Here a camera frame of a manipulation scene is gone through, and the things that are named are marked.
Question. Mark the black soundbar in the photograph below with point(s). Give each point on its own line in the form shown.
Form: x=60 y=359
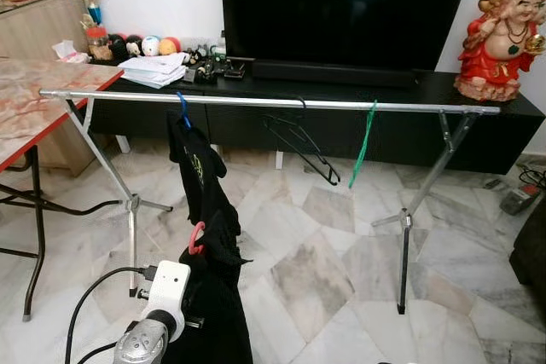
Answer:
x=333 y=72

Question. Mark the pink tissue pack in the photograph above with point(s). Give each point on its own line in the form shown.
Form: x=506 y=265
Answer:
x=70 y=53

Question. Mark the white round toy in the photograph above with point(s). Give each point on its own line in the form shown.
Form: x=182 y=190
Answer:
x=151 y=45

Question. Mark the dark brown sofa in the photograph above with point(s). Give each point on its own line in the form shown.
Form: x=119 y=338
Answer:
x=531 y=249

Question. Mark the marble-pattern folding table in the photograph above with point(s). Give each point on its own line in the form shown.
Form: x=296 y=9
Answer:
x=43 y=100

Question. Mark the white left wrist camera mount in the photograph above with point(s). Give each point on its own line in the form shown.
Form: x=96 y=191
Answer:
x=169 y=283

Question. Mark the black plush toy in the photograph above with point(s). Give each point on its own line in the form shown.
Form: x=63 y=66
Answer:
x=134 y=47

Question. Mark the black t-shirt with logo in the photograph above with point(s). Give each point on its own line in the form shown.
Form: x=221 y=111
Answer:
x=200 y=176

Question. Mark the grey power strip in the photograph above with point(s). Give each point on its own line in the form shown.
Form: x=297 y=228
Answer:
x=516 y=199

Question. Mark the black clothes hanger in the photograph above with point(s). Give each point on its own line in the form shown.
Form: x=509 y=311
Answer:
x=335 y=181

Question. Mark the red-lidded jar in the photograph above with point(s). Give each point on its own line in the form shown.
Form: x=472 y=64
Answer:
x=99 y=44

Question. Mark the black cloth garment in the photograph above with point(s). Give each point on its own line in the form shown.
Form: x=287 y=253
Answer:
x=209 y=313

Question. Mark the black low tv console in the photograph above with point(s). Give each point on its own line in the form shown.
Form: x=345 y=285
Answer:
x=230 y=130

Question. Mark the red laughing buddha statue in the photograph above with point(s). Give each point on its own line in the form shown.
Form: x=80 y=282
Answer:
x=499 y=61

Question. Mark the blue clothes hanger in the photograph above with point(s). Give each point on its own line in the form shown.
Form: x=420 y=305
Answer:
x=183 y=112

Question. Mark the black flat television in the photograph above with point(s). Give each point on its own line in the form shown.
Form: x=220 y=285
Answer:
x=341 y=6

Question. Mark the green clothes hanger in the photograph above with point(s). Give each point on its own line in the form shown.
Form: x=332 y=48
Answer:
x=363 y=151

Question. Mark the silver metal clothes rack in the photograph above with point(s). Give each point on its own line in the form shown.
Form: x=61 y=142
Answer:
x=256 y=101

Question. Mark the stack of white papers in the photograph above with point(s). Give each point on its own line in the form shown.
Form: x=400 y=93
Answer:
x=153 y=70

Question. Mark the orange round toy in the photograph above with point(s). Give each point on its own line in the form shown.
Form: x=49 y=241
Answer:
x=170 y=44

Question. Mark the red plastic clothes hanger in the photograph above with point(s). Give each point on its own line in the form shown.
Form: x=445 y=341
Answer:
x=193 y=240

